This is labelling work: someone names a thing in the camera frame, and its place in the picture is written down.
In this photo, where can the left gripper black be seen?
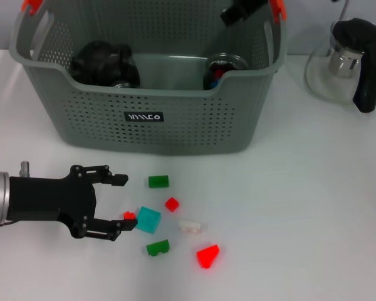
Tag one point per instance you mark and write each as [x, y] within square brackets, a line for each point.
[50, 200]

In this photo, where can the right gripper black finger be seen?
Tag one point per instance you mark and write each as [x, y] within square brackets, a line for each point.
[235, 14]

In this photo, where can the dark red brick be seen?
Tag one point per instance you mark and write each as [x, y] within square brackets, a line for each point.
[219, 72]

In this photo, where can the blue square toy plate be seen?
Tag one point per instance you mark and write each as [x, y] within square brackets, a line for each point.
[214, 84]

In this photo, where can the bright red toy brick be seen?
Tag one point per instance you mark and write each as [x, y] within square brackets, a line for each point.
[208, 256]

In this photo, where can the grey-green perforated storage bin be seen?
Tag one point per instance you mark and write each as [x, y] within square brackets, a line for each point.
[175, 125]

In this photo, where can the small orange-red notched brick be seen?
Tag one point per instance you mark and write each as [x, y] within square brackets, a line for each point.
[129, 215]

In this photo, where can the teal square toy plate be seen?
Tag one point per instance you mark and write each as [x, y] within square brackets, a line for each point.
[148, 219]

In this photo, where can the green toy brick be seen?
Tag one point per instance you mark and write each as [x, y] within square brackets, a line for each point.
[158, 182]
[156, 248]

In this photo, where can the small red square brick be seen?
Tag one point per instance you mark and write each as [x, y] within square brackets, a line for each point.
[171, 204]

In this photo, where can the white toy brick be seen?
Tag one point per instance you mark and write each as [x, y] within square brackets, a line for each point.
[191, 227]

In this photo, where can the black clay teapot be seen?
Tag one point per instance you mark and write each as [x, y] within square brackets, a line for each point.
[91, 61]

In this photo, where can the glass coffee pot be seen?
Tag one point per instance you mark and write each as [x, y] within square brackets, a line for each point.
[368, 78]

